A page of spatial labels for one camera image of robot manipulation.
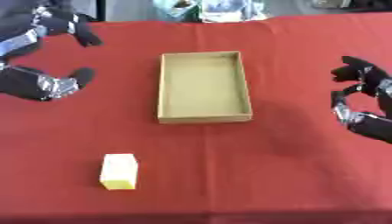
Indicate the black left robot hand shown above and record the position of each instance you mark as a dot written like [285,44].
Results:
[23,83]

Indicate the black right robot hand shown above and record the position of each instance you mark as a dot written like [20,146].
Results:
[375,78]

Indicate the tan cardboard box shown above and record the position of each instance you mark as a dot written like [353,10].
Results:
[204,87]

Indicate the yellow rectangular block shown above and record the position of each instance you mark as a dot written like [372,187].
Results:
[119,171]

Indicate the pale blue crumpled bag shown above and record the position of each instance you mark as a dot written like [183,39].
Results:
[209,10]

